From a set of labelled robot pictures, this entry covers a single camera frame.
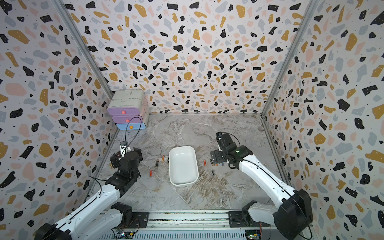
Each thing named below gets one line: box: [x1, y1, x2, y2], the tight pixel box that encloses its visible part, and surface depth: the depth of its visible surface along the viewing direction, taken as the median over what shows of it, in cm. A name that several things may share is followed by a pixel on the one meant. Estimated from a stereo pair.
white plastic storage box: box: [168, 145, 199, 186], surface depth 94 cm
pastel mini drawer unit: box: [107, 89, 150, 131], surface depth 102 cm
